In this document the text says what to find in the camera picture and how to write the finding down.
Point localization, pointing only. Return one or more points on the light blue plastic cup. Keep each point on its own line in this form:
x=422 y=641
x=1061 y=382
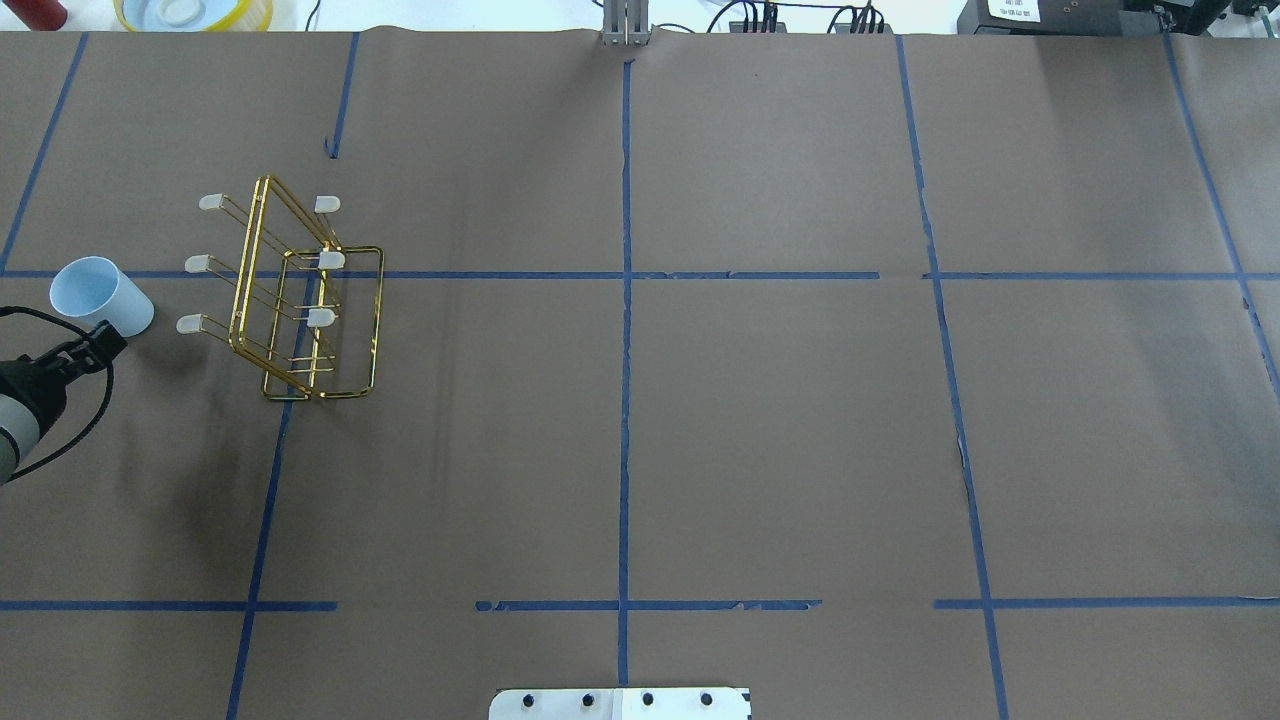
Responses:
x=93 y=290

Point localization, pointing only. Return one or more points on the red bottle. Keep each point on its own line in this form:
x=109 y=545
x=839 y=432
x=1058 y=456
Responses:
x=39 y=15

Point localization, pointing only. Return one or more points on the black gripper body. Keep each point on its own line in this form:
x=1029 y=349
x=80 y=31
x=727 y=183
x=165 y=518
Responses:
x=34 y=381

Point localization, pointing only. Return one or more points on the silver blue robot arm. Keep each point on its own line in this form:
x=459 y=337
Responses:
x=22 y=433

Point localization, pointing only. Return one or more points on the aluminium frame post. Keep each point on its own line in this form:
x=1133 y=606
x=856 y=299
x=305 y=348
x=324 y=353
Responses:
x=625 y=23

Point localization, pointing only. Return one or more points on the brown paper table cover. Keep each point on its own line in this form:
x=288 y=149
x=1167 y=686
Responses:
x=922 y=377

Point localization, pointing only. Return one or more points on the gold wire cup holder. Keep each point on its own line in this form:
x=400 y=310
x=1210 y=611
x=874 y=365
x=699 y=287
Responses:
x=305 y=306

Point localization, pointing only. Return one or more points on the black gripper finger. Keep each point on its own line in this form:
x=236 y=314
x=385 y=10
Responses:
x=104 y=343

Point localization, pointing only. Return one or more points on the yellow bowl with blue plate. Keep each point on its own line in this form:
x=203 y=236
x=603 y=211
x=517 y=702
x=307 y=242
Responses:
x=195 y=16

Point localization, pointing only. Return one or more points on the white camera pole with base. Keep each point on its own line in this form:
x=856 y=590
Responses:
x=622 y=703

